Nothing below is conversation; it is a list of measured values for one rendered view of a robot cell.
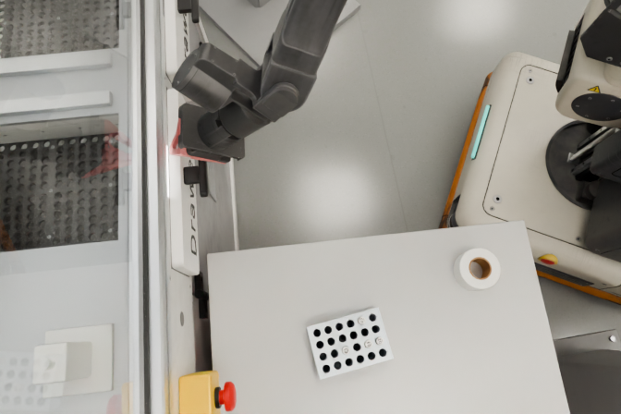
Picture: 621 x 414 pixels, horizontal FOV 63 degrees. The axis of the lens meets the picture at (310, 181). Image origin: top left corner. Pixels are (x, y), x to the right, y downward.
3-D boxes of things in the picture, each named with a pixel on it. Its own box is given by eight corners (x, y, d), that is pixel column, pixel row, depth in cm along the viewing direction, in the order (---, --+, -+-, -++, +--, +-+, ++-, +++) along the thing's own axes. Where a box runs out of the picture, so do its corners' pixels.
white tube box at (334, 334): (375, 308, 88) (378, 307, 84) (390, 358, 85) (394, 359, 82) (306, 327, 87) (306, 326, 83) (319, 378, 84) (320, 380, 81)
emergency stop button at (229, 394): (237, 379, 75) (233, 382, 71) (238, 408, 74) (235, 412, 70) (216, 382, 75) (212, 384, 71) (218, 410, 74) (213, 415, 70)
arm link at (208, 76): (304, 100, 60) (304, 58, 65) (225, 42, 54) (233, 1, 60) (241, 153, 66) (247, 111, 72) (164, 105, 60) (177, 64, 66)
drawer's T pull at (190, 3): (198, -12, 90) (196, -17, 89) (200, 24, 88) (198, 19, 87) (177, -10, 90) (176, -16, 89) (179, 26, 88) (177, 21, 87)
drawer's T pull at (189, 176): (206, 152, 81) (204, 150, 80) (209, 198, 79) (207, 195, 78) (184, 155, 81) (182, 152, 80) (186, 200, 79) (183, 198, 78)
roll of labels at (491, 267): (456, 292, 88) (462, 289, 85) (451, 251, 90) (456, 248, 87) (495, 290, 89) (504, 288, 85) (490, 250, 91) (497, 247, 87)
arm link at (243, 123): (274, 130, 64) (284, 96, 67) (231, 101, 61) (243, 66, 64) (243, 147, 69) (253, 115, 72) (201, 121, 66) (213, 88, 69)
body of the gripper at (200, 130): (176, 106, 71) (203, 85, 66) (237, 123, 78) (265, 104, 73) (176, 150, 69) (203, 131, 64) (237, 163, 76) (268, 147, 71)
